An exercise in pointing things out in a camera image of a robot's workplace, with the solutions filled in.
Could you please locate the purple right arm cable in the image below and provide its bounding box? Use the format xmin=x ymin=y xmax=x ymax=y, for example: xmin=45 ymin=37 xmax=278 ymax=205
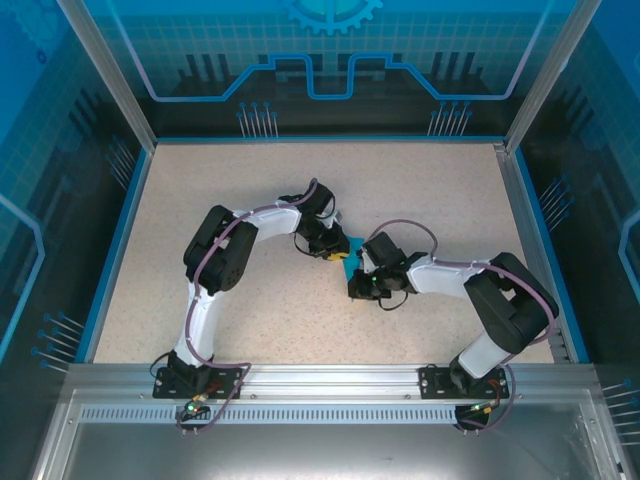
xmin=372 ymin=219 xmax=559 ymax=432

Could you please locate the aluminium side rail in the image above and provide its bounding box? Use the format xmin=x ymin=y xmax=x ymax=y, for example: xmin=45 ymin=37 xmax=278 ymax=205
xmin=494 ymin=142 xmax=574 ymax=364

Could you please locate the sheet metal tray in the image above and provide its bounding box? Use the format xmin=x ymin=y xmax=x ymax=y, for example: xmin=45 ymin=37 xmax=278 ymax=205
xmin=29 ymin=389 xmax=626 ymax=480

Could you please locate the aluminium frame post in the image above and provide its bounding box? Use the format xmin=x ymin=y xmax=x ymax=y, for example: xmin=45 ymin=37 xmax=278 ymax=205
xmin=55 ymin=0 xmax=157 ymax=151
xmin=503 ymin=0 xmax=600 ymax=152

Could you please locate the aluminium mounting rail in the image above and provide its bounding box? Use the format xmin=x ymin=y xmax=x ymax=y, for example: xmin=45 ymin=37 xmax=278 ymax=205
xmin=67 ymin=363 xmax=597 ymax=399

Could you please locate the slotted metal cable duct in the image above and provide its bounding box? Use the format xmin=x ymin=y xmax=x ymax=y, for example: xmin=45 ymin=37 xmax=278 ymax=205
xmin=78 ymin=405 xmax=501 ymax=425

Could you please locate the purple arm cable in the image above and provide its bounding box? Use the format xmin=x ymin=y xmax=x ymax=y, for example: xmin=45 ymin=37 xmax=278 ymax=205
xmin=174 ymin=177 xmax=321 ymax=437
xmin=372 ymin=219 xmax=559 ymax=432

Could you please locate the cable connector with green light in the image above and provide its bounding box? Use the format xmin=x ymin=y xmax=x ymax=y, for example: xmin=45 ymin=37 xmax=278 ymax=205
xmin=182 ymin=394 xmax=211 ymax=417
xmin=467 ymin=398 xmax=502 ymax=417

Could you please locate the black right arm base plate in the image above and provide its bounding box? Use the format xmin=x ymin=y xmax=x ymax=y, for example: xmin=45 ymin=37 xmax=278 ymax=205
xmin=418 ymin=364 xmax=511 ymax=400

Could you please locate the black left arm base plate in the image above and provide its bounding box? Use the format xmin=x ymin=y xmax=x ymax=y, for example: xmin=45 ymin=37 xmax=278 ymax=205
xmin=152 ymin=366 xmax=245 ymax=400

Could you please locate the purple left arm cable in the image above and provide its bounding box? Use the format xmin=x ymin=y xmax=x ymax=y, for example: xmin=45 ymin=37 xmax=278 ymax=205
xmin=174 ymin=177 xmax=321 ymax=437

